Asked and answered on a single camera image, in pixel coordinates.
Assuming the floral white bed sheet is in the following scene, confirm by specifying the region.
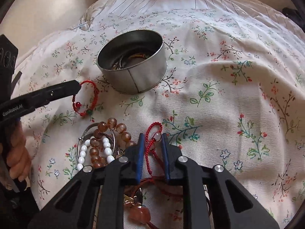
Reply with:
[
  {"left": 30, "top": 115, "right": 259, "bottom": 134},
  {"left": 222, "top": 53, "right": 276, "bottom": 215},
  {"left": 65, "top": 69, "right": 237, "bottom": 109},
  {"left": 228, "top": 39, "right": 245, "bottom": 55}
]
[{"left": 14, "top": 10, "right": 304, "bottom": 228}]

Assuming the dark brown beaded bracelets stack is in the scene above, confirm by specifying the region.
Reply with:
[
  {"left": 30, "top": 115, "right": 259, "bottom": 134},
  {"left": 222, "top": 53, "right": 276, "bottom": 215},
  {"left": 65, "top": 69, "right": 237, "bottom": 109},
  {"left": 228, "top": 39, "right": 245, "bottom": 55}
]
[{"left": 111, "top": 52, "right": 151, "bottom": 70}]

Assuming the white oval bead bracelet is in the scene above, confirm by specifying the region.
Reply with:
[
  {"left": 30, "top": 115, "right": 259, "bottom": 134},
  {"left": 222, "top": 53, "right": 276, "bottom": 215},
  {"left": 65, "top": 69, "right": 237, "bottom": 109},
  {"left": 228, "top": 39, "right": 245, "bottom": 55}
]
[{"left": 76, "top": 135, "right": 115, "bottom": 172}]

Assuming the round silver metal tin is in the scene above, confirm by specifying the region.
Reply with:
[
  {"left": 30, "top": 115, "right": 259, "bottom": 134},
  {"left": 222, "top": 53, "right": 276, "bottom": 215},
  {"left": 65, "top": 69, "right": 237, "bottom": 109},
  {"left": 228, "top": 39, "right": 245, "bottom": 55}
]
[{"left": 97, "top": 30, "right": 168, "bottom": 95}]

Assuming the red string bracelet green bead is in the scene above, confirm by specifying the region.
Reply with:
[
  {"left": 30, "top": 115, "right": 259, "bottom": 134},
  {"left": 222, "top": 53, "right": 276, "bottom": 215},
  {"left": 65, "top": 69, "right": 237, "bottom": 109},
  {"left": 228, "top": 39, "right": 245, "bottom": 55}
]
[{"left": 72, "top": 80, "right": 99, "bottom": 117}]

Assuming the person's left hand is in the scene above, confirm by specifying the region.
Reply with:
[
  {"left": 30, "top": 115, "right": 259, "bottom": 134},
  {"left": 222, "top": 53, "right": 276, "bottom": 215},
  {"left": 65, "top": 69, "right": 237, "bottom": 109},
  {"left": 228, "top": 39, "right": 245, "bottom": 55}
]
[{"left": 6, "top": 121, "right": 31, "bottom": 182}]

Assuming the amber glass bead bracelet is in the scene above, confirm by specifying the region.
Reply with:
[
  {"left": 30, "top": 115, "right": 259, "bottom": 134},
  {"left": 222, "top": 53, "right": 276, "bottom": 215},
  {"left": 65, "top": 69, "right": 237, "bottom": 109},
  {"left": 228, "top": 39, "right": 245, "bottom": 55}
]
[{"left": 89, "top": 117, "right": 136, "bottom": 170}]

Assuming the red knotted cord bracelet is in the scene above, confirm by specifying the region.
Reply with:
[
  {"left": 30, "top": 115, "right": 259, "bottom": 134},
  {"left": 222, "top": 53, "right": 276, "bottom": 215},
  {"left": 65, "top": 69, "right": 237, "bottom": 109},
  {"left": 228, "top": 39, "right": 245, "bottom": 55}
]
[{"left": 124, "top": 121, "right": 184, "bottom": 229}]

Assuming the white striped duvet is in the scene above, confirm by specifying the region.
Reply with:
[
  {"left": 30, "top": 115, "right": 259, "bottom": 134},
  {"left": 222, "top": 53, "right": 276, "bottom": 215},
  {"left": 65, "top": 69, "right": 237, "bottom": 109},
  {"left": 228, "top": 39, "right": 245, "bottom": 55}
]
[{"left": 78, "top": 0, "right": 304, "bottom": 40}]

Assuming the black jacket on bed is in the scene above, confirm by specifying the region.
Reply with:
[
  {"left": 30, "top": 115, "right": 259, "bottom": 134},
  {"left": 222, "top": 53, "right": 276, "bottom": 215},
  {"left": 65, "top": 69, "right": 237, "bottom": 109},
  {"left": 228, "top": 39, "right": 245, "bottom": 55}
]
[{"left": 282, "top": 7, "right": 305, "bottom": 31}]

